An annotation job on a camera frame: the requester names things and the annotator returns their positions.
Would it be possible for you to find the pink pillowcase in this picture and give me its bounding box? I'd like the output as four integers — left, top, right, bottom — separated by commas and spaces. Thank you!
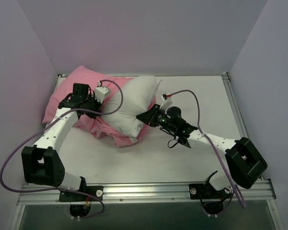
42, 66, 156, 148

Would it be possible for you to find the white pillow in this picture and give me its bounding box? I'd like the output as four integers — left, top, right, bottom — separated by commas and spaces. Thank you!
101, 76, 161, 138

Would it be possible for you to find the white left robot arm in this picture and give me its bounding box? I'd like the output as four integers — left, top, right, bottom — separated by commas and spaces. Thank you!
21, 83, 110, 201

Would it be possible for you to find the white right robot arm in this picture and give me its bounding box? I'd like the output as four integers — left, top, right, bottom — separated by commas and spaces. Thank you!
136, 104, 268, 189

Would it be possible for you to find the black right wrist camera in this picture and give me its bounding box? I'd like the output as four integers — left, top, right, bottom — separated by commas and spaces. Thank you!
160, 97, 181, 123

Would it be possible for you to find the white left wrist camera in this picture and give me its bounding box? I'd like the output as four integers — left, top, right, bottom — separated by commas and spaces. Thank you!
94, 86, 111, 103

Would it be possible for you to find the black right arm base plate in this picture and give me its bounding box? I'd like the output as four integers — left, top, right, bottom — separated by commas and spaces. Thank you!
188, 183, 231, 200

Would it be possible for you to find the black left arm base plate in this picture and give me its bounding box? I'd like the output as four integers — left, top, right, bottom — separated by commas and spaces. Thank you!
59, 185, 104, 202

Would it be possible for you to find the aluminium front frame rail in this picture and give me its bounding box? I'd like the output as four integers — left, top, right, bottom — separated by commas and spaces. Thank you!
17, 180, 276, 205

